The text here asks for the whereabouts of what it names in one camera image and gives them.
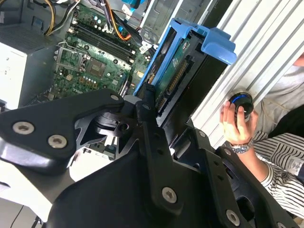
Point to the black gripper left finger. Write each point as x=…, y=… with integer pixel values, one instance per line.
x=47, y=118

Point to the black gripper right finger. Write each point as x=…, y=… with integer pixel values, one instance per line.
x=216, y=180

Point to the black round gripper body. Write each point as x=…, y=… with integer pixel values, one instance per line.
x=107, y=202

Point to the hard disk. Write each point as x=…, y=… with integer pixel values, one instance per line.
x=164, y=71

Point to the person's left hand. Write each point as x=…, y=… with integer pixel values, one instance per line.
x=237, y=133

